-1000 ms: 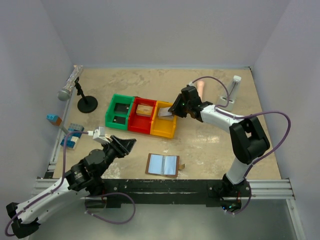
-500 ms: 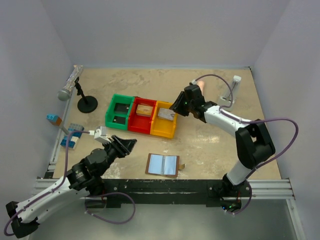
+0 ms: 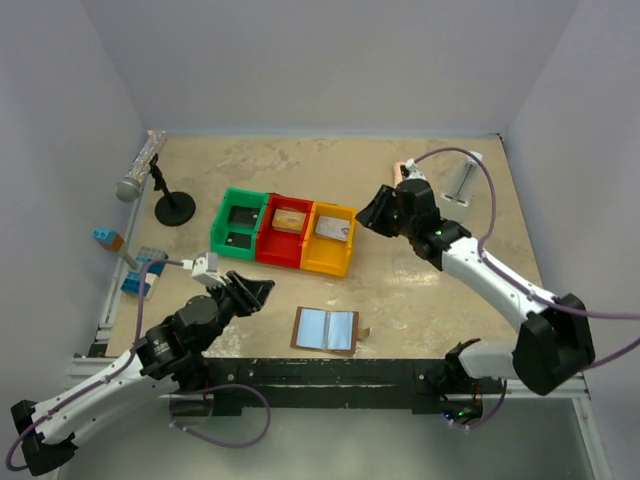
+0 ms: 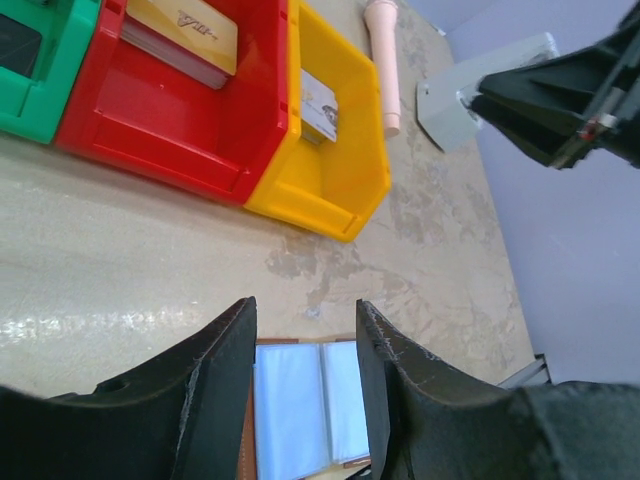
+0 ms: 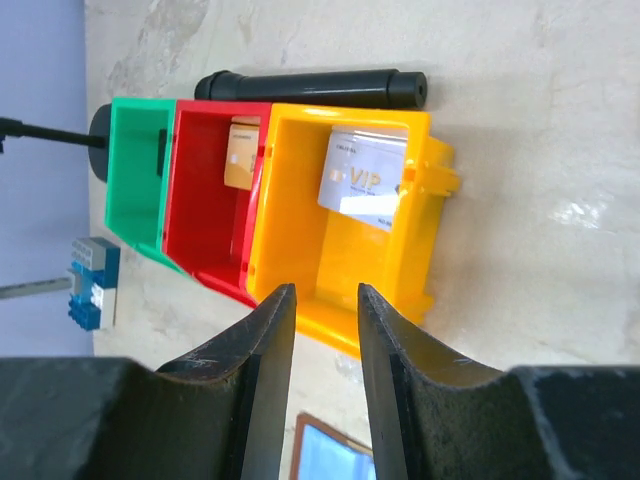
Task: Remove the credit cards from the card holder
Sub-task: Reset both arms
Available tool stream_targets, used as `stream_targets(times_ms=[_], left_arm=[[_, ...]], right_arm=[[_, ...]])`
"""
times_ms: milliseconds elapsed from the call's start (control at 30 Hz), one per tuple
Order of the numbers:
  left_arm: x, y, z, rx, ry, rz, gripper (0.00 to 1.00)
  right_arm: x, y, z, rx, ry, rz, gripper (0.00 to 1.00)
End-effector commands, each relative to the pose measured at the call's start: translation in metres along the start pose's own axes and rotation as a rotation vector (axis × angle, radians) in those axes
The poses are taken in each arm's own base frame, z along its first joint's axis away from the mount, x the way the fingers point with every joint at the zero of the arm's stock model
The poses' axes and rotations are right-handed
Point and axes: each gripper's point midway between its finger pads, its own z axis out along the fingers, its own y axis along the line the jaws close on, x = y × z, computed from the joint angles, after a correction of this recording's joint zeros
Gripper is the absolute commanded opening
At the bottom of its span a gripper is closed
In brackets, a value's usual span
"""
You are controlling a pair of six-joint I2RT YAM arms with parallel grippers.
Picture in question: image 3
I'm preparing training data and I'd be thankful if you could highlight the black microphone stand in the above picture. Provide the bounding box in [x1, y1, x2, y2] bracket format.
[150, 154, 196, 227]

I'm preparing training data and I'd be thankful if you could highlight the orange card stack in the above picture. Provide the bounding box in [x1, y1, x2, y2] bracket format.
[271, 209, 306, 234]

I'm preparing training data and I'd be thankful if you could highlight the black credit card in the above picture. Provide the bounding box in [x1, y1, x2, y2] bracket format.
[226, 232, 252, 250]

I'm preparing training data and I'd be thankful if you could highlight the blue orange brick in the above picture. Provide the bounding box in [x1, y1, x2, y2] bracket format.
[93, 228, 124, 253]

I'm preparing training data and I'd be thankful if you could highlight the brown leather card holder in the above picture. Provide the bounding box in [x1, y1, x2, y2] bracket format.
[290, 306, 371, 356]

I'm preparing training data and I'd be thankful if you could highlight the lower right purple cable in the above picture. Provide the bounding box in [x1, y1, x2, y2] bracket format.
[447, 379, 507, 430]

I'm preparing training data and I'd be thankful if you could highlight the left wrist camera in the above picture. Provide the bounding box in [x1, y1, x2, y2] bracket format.
[182, 252, 225, 288]

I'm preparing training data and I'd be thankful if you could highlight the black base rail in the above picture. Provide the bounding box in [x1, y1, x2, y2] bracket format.
[149, 356, 504, 417]

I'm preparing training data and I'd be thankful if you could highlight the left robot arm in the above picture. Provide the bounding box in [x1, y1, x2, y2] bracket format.
[11, 271, 275, 477]

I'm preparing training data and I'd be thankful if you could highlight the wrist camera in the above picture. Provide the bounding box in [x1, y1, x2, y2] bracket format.
[397, 158, 426, 186]
[182, 252, 225, 288]

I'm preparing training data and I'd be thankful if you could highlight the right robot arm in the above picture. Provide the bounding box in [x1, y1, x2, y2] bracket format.
[356, 179, 595, 396]

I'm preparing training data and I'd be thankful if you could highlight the black card stack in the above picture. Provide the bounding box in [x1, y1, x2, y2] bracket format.
[228, 205, 261, 229]

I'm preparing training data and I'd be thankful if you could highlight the blue white brick stack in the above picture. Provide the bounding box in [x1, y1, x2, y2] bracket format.
[120, 246, 168, 299]

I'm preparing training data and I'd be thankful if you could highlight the grey toy hammer handle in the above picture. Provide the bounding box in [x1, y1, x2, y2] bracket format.
[118, 249, 141, 272]

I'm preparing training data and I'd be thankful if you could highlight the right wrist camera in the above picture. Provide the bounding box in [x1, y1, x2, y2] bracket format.
[397, 158, 426, 186]

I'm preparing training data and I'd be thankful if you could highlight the silver glitter microphone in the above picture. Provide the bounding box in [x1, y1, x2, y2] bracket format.
[114, 130, 167, 203]

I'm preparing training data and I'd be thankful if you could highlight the pink flashlight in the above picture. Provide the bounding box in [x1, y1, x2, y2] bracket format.
[393, 161, 404, 186]

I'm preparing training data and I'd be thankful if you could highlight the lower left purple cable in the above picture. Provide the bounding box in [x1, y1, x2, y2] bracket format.
[168, 384, 272, 446]

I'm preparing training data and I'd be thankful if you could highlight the green plastic bin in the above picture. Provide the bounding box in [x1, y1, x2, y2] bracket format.
[210, 187, 269, 261]

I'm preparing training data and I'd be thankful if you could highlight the yellow plastic bin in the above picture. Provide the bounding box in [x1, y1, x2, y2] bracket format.
[300, 202, 357, 278]

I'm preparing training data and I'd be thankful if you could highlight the red plastic bin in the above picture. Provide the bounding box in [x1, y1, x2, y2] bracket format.
[255, 193, 313, 269]

